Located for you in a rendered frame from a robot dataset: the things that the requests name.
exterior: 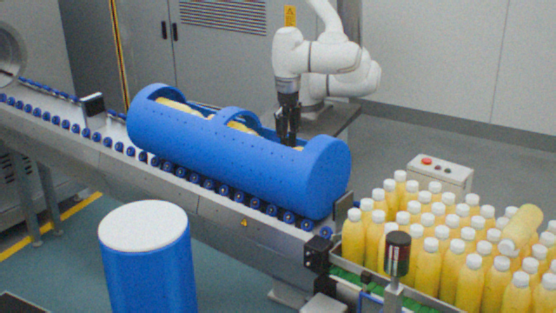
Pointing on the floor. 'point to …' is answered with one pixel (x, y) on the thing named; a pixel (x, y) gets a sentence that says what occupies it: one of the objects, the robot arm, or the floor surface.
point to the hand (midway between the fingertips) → (288, 143)
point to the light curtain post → (123, 49)
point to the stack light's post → (393, 300)
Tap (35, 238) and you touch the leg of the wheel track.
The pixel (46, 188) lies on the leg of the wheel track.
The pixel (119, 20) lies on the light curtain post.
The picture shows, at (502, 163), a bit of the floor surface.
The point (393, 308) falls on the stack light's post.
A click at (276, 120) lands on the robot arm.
